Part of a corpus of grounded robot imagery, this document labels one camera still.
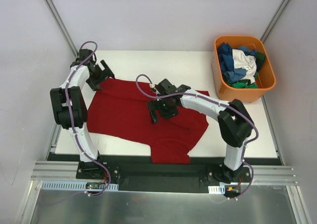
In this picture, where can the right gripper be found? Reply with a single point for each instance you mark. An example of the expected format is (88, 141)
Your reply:
(155, 107)

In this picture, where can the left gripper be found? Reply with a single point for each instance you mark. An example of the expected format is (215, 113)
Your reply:
(99, 76)

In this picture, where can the red t-shirt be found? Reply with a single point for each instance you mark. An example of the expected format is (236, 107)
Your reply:
(120, 109)

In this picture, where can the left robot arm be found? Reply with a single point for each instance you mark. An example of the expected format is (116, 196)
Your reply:
(70, 111)

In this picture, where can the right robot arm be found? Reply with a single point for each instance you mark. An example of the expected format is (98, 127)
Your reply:
(236, 126)

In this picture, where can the blue t-shirt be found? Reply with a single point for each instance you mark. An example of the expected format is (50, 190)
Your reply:
(224, 53)

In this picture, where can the white t-shirt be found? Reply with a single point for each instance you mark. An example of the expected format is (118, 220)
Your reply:
(245, 64)

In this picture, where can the orange plastic basket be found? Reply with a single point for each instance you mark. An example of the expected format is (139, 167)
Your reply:
(265, 77)

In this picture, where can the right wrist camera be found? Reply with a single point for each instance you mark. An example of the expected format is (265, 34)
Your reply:
(163, 88)

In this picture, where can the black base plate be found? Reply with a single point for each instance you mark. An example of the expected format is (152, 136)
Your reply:
(138, 173)

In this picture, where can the left aluminium corner post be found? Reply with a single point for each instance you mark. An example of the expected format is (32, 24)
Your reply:
(61, 26)

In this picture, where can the aluminium corner post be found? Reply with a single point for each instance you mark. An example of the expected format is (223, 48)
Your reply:
(274, 20)
(61, 26)

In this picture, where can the aluminium frame rail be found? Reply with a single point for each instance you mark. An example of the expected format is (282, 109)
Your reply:
(263, 175)

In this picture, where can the right aluminium corner post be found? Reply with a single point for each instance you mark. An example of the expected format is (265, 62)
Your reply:
(274, 20)

